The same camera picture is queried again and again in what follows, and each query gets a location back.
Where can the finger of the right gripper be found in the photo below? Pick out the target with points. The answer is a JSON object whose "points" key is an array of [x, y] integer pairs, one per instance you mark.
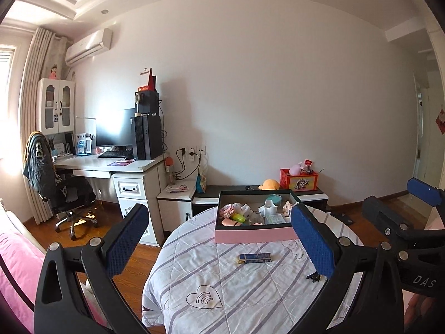
{"points": [[383, 218], [433, 196]]}

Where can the black folding gear gadget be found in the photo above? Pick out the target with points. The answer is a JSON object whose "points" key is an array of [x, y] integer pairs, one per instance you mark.
{"points": [[314, 277]]}

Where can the blue rectangular card box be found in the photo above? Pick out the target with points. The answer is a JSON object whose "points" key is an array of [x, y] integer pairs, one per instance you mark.
{"points": [[254, 258]]}

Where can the wall power socket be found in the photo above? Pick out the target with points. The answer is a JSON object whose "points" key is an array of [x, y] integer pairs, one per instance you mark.
{"points": [[192, 153]]}

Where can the striped white quilt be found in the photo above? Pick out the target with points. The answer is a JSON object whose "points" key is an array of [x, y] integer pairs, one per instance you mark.
{"points": [[197, 285]]}

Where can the pink white small figurine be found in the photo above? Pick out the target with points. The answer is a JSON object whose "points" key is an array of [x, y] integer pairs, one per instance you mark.
{"points": [[287, 209]]}

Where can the dark jacket on chair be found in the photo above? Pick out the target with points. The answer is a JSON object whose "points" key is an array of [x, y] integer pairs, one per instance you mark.
{"points": [[39, 166]]}

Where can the pink storage box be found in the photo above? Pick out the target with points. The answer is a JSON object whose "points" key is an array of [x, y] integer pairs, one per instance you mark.
{"points": [[253, 230]]}

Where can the white glass door cabinet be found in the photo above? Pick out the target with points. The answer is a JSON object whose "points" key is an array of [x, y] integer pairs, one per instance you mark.
{"points": [[55, 106]]}

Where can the beige curtain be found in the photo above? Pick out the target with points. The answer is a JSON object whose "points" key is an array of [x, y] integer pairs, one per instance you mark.
{"points": [[37, 53]]}

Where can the white pink block toy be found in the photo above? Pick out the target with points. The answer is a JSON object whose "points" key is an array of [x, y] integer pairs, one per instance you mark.
{"points": [[246, 211]]}

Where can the white computer desk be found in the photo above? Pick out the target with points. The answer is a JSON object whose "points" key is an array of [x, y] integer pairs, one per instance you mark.
{"points": [[135, 182]]}

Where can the white booklet in box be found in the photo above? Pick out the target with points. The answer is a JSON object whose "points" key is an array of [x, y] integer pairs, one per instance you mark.
{"points": [[275, 219]]}

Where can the black keyboard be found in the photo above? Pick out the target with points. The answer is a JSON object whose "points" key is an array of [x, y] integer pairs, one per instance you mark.
{"points": [[127, 155]]}

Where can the white air conditioner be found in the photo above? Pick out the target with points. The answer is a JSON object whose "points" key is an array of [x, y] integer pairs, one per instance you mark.
{"points": [[89, 46]]}

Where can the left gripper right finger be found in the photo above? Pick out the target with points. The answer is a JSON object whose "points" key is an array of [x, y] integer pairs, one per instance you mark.
{"points": [[378, 303]]}

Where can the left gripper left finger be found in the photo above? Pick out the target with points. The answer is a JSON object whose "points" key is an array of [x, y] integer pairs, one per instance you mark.
{"points": [[60, 305]]}

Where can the low white black cabinet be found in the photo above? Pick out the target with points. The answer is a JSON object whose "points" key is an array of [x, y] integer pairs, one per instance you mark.
{"points": [[176, 207]]}

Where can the red doll on cabinet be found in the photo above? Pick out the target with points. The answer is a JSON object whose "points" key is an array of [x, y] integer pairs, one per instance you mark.
{"points": [[53, 72]]}

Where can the red paper bag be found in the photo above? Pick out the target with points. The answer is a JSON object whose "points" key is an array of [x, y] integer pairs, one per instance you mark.
{"points": [[151, 81]]}

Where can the yellow highlighter pen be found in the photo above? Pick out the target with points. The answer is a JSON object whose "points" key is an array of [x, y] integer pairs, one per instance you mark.
{"points": [[238, 217]]}

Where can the pink bed cover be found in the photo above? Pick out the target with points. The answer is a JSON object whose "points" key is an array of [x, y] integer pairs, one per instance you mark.
{"points": [[24, 257]]}

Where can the black computer tower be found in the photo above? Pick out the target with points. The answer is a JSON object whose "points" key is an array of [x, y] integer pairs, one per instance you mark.
{"points": [[146, 137]]}

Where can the black office chair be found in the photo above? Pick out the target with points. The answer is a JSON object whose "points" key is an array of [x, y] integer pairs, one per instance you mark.
{"points": [[73, 205]]}

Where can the black speaker box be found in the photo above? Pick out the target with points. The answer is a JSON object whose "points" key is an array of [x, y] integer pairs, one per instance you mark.
{"points": [[147, 102]]}

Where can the red toy box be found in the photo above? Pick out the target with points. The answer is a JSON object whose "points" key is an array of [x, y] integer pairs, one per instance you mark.
{"points": [[303, 182]]}

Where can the pink plush toy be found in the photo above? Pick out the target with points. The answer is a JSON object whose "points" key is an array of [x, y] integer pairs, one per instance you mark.
{"points": [[295, 170]]}

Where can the orange plush toy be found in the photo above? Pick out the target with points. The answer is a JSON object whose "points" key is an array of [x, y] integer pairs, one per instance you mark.
{"points": [[269, 185]]}

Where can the black computer monitor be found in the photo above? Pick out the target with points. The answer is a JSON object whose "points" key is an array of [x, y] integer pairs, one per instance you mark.
{"points": [[113, 129]]}

